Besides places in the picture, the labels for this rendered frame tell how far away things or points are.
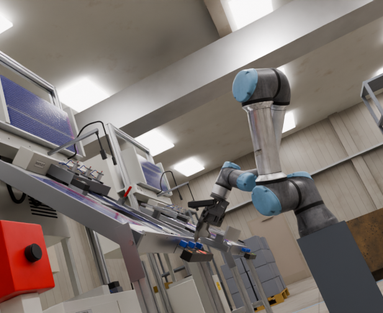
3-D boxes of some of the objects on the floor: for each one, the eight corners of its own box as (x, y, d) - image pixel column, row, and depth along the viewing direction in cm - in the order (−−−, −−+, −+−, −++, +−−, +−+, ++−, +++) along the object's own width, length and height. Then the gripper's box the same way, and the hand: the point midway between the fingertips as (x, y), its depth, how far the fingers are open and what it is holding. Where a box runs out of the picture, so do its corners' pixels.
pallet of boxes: (283, 301, 648) (256, 235, 686) (239, 318, 664) (214, 252, 702) (290, 294, 755) (265, 236, 793) (251, 308, 771) (229, 252, 809)
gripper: (226, 200, 163) (205, 248, 161) (231, 202, 172) (211, 248, 169) (208, 192, 166) (187, 239, 164) (213, 195, 175) (193, 240, 172)
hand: (195, 238), depth 168 cm, fingers closed
